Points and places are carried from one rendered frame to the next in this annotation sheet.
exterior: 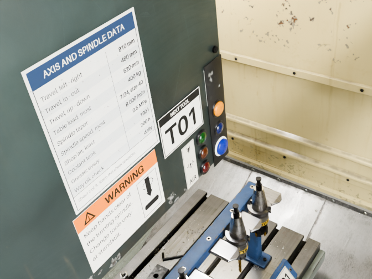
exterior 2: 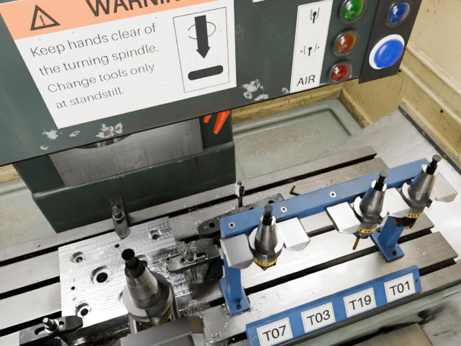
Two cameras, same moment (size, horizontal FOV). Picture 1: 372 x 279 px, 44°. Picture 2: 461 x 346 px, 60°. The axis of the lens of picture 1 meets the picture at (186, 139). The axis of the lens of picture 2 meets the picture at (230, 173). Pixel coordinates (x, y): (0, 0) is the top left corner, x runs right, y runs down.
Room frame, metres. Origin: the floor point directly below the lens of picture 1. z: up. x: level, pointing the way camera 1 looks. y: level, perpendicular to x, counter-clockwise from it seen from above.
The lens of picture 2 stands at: (0.26, -0.10, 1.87)
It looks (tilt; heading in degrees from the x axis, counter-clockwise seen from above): 50 degrees down; 32
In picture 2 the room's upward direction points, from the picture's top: 3 degrees counter-clockwise
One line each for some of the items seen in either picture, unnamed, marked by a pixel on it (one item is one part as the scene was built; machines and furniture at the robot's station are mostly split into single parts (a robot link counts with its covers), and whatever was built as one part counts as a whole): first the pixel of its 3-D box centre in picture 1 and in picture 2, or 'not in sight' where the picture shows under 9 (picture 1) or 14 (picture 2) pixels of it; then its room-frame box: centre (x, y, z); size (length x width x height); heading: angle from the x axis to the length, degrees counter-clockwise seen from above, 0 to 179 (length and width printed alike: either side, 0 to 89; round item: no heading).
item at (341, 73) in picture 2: (205, 167); (339, 73); (0.58, -0.03, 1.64); 0.02 x 0.01 x 0.02; 138
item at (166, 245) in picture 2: not in sight; (123, 273); (0.50, 0.38, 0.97); 0.29 x 0.23 x 0.05; 138
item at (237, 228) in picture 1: (237, 224); (374, 196); (0.78, -0.10, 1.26); 0.04 x 0.04 x 0.07
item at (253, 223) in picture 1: (248, 222); (393, 203); (0.82, -0.13, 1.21); 0.07 x 0.05 x 0.01; 48
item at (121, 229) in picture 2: not in sight; (121, 221); (0.62, 0.48, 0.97); 0.13 x 0.03 x 0.15; 48
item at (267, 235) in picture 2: not in sight; (267, 230); (0.61, 0.05, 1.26); 0.04 x 0.04 x 0.07
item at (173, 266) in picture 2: not in sight; (195, 263); (0.61, 0.24, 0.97); 0.13 x 0.03 x 0.15; 138
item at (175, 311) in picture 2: not in sight; (176, 305); (0.40, 0.09, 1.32); 0.06 x 0.02 x 0.03; 48
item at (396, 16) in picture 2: (219, 128); (398, 12); (0.62, -0.06, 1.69); 0.02 x 0.01 x 0.02; 138
